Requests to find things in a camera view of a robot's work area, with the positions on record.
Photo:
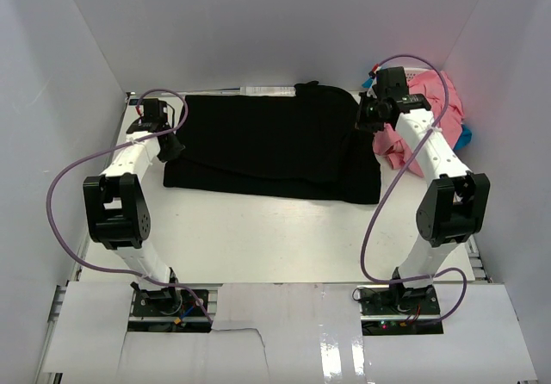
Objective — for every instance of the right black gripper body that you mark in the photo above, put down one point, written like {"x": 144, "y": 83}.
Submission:
{"x": 368, "y": 117}

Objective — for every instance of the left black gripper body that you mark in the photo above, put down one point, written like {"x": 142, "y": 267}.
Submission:
{"x": 166, "y": 126}

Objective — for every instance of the black t shirt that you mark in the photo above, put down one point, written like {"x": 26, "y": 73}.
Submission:
{"x": 306, "y": 146}

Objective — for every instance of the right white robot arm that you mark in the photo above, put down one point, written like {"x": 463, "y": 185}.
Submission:
{"x": 454, "y": 205}

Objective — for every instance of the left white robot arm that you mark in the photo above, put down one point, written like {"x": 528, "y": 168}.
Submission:
{"x": 117, "y": 214}

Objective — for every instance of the white perforated laundry basket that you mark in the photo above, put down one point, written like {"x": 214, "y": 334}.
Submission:
{"x": 412, "y": 72}

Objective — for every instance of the blue t shirt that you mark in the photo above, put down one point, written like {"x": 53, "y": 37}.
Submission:
{"x": 465, "y": 136}

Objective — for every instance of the printed paper at back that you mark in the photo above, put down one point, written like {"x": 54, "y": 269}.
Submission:
{"x": 267, "y": 91}

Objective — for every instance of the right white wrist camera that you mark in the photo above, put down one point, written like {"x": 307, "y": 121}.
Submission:
{"x": 372, "y": 73}

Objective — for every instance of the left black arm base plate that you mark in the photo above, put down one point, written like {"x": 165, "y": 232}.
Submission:
{"x": 169, "y": 310}

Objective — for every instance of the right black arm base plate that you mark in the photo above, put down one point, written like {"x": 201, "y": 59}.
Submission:
{"x": 383, "y": 315}

